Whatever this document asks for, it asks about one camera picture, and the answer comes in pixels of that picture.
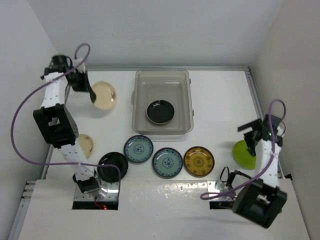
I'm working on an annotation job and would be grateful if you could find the cream plate green patch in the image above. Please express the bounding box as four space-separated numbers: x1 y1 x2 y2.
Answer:
92 81 117 111

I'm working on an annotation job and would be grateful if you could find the black plate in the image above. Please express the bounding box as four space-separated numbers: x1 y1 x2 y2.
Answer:
97 152 129 183
146 99 175 125

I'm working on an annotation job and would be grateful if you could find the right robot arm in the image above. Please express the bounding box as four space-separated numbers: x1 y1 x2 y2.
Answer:
219 115 287 229

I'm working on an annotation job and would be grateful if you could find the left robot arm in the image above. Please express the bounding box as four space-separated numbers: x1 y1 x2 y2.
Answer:
33 54 100 196

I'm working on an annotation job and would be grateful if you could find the clear plastic bin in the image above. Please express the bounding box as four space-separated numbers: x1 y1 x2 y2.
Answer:
131 69 194 135

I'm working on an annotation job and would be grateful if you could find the lime green plate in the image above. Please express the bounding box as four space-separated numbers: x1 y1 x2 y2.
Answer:
232 140 257 170

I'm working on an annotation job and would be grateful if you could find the cream plate near left edge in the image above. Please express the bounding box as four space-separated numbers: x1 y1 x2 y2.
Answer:
62 133 95 161

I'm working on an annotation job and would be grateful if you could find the yellow patterned plate near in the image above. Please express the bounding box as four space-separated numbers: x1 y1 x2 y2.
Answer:
183 146 215 178

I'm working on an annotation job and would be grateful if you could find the teal patterned plate left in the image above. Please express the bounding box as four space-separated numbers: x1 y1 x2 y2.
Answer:
123 135 154 164

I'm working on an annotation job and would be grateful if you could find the teal patterned plate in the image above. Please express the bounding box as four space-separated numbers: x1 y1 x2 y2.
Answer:
123 135 154 164
152 147 183 179

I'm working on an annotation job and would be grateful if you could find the teal patterned plate right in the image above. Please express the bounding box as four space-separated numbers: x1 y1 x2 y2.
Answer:
152 147 183 179

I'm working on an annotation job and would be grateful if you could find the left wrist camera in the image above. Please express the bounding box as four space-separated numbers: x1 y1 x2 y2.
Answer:
71 58 86 73

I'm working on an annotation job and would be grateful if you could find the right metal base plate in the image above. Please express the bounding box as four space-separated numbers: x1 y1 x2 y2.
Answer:
207 180 237 202

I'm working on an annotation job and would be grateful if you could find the metal base plate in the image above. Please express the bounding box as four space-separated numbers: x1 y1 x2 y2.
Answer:
73 181 120 203
207 180 237 202

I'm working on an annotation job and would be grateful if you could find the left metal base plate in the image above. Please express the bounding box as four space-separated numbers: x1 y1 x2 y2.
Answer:
73 181 120 203

